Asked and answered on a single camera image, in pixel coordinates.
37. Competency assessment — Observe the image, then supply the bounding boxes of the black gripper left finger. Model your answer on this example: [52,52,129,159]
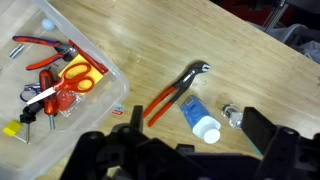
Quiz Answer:
[109,104,158,158]

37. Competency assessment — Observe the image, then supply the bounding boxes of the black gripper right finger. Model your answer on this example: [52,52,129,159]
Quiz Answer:
[241,106,303,168]

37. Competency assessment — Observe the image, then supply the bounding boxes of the red blue sticker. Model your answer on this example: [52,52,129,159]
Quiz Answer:
[111,105,125,117]

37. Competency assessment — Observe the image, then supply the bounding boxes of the clear plastic storage bin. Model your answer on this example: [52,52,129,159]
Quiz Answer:
[0,0,130,180]

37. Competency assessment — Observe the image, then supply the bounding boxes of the yellow sticky note pad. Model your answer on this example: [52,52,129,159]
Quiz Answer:
[58,54,104,96]

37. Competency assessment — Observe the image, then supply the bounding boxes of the blue tube with white cap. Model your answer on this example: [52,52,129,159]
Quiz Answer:
[179,94,222,145]

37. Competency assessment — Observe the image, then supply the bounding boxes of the red item in clear packet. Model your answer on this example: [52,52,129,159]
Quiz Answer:
[54,90,84,118]

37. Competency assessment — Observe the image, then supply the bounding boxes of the black knob with bolt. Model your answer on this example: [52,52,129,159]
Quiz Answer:
[18,101,44,145]

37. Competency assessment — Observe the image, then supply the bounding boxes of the small yellow block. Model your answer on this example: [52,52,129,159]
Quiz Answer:
[2,119,24,137]

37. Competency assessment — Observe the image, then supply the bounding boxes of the small white ball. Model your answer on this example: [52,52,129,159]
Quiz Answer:
[40,18,57,32]

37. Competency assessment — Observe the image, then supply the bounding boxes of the small silver metal bit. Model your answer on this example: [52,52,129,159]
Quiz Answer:
[8,43,26,60]

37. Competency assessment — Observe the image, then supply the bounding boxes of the red handled water pump pliers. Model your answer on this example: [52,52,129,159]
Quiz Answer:
[143,60,212,128]

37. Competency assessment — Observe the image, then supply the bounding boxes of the red long tool handle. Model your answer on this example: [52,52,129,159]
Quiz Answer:
[68,39,109,75]

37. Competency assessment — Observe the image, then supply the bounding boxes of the orange handled scissors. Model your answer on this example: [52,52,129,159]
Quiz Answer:
[25,62,95,106]

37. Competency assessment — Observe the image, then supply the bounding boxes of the red handled screwdriver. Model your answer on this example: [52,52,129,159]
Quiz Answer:
[38,69,61,131]

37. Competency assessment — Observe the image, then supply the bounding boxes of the blue wire ring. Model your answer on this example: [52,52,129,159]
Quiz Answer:
[19,83,43,104]

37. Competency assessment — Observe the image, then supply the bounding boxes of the silver metal frame bar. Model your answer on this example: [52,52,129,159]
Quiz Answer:
[264,0,289,33]

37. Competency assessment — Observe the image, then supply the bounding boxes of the red blue handled pliers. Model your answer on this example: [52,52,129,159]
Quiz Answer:
[11,35,79,72]

